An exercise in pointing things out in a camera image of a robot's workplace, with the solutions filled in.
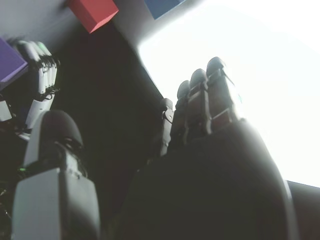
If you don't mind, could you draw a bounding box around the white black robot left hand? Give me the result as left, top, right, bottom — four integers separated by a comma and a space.
11, 56, 299, 240

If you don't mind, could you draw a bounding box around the small purple foam cube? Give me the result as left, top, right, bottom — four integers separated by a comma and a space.
0, 37, 29, 85

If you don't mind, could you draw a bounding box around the small blue foam cube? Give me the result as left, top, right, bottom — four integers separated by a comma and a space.
143, 0, 187, 20

